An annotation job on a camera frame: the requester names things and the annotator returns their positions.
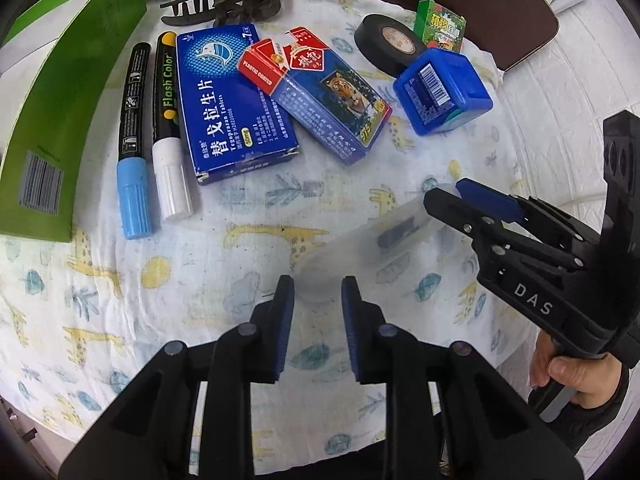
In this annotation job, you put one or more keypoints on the black marker white cap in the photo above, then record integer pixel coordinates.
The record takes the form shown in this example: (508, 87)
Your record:
(167, 135)

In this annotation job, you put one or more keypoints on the green cardboard box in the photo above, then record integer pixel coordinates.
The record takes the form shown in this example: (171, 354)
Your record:
(65, 110)

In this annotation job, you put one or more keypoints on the dark wooden headboard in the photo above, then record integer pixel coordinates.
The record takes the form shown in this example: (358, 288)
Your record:
(500, 20)

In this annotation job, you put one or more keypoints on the clear plastic tube case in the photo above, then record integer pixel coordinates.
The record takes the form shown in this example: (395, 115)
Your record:
(360, 245)

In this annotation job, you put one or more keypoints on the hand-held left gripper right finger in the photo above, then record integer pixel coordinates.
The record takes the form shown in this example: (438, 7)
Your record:
(350, 325)

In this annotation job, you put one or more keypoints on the blue red playing card box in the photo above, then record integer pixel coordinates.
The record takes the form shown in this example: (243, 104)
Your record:
(325, 100)

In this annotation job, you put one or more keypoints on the blue medicine box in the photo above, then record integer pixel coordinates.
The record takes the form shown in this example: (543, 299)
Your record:
(225, 110)

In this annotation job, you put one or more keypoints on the black marker blue cap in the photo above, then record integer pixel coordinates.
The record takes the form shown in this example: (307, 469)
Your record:
(132, 160)

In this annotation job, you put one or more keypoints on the giraffe printed blanket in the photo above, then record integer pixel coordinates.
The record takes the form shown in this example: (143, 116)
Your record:
(200, 270)

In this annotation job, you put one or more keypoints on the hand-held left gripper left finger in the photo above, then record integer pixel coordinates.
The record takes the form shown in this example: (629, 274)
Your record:
(285, 325)

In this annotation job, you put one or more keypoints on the blue plastic cube box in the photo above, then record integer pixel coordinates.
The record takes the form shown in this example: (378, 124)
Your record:
(440, 90)

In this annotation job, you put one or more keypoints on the small green card box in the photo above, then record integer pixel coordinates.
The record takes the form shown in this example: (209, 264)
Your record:
(440, 25)

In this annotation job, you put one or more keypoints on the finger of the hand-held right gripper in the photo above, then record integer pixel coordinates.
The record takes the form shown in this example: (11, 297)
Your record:
(475, 227)
(490, 200)

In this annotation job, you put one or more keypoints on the person's right hand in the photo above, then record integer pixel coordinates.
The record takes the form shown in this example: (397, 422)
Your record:
(585, 380)

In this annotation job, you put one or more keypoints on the black tape roll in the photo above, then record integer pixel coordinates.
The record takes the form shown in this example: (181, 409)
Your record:
(372, 42)

